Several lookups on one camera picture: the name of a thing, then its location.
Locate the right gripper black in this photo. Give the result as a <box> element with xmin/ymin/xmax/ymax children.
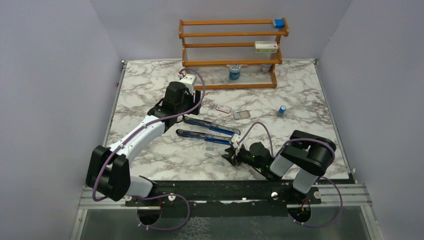
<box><xmin>221</xmin><ymin>145</ymin><xmax>264</xmax><ymax>170</ymax></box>

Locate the white green carton box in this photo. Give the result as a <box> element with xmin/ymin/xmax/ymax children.
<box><xmin>254</xmin><ymin>41</ymin><xmax>279</xmax><ymax>54</ymax></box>

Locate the grey staples tray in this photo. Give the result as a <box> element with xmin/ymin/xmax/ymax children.
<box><xmin>233</xmin><ymin>110</ymin><xmax>251</xmax><ymax>120</ymax></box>

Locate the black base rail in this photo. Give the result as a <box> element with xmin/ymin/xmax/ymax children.
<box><xmin>79</xmin><ymin>177</ymin><xmax>372</xmax><ymax>220</ymax></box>

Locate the orange wooden shelf rack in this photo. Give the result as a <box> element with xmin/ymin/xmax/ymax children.
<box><xmin>178</xmin><ymin>17</ymin><xmax>290</xmax><ymax>90</ymax></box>

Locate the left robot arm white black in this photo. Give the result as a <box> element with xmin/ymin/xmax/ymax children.
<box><xmin>85</xmin><ymin>81</ymin><xmax>205</xmax><ymax>206</ymax></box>

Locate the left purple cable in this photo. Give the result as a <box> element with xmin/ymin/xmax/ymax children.
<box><xmin>92</xmin><ymin>67</ymin><xmax>207</xmax><ymax>232</ymax></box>

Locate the purple cable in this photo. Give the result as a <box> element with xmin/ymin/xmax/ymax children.
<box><xmin>236</xmin><ymin>121</ymin><xmax>344</xmax><ymax>229</ymax></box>
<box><xmin>92</xmin><ymin>67</ymin><xmax>207</xmax><ymax>232</ymax></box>

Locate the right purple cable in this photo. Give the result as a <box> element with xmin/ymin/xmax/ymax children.
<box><xmin>236</xmin><ymin>121</ymin><xmax>344</xmax><ymax>229</ymax></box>

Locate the white small jar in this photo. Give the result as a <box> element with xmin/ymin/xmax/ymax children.
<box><xmin>261</xmin><ymin>64</ymin><xmax>272</xmax><ymax>73</ymax></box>

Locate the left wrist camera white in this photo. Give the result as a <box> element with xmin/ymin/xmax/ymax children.
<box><xmin>178</xmin><ymin>73</ymin><xmax>197</xmax><ymax>95</ymax></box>

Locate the blue stapler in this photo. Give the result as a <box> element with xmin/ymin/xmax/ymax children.
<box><xmin>175</xmin><ymin>116</ymin><xmax>241</xmax><ymax>146</ymax></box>

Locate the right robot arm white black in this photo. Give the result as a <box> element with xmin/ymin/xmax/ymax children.
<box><xmin>222</xmin><ymin>130</ymin><xmax>337</xmax><ymax>204</ymax></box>

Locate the blue box on top shelf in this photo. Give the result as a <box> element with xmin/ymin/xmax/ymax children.
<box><xmin>272</xmin><ymin>19</ymin><xmax>286</xmax><ymax>29</ymax></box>

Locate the blue white cup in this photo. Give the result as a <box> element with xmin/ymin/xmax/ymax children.
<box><xmin>228</xmin><ymin>64</ymin><xmax>242</xmax><ymax>80</ymax></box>

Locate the small blue capped cylinder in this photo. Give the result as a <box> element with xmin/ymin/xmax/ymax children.
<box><xmin>276</xmin><ymin>105</ymin><xmax>287</xmax><ymax>118</ymax></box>

